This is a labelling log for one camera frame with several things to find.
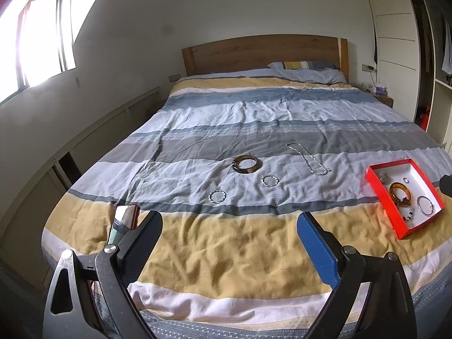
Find thin silver bangle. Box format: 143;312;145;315
416;195;435;217

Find silver chain necklace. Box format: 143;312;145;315
286;142;333;177

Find dark olive bangle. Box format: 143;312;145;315
231;155;262;174

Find red jewelry box tray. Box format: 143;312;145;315
366;158;445;240

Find red-cased smartphone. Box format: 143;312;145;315
107;204;140;245

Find amber bangle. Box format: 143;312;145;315
389;182;412;207

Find red object in wardrobe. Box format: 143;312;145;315
420;106;431;131

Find wooden nightstand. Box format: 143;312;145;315
364;86;394;108

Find purple tissue box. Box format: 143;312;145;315
374;86;388;95

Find hanging shirt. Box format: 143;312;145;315
441;20;452;76

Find striped duvet bed cover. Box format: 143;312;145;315
41;69;451;338

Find white wardrobe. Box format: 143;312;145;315
369;0;451;151

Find striped pillow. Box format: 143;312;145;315
267;60;348;84

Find wooden headboard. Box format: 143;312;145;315
182;34;349;78

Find window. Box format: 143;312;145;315
1;0;96;103

